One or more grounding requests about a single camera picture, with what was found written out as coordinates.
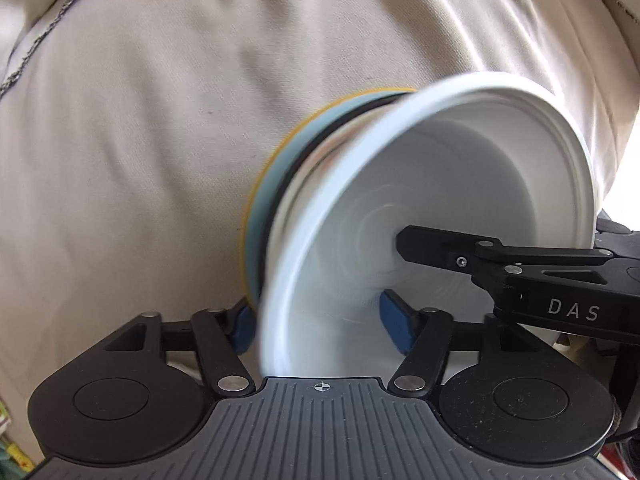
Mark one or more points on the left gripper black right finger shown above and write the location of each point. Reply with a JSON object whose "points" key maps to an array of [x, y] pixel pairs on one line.
{"points": [[497, 387]]}

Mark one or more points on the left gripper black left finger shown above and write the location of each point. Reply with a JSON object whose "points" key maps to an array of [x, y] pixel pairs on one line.
{"points": [[145, 388]]}

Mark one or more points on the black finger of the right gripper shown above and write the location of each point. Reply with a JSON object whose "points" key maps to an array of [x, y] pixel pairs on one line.
{"points": [[469, 253]]}

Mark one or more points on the white plastic takeaway bowl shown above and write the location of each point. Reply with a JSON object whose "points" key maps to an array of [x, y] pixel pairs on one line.
{"points": [[481, 153]]}

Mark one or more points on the white bowl with yellow rim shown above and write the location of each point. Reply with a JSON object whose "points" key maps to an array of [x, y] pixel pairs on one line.
{"points": [[260, 185]]}

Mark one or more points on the beige cloth cover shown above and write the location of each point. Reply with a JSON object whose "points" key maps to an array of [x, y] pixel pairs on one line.
{"points": [[133, 130]]}

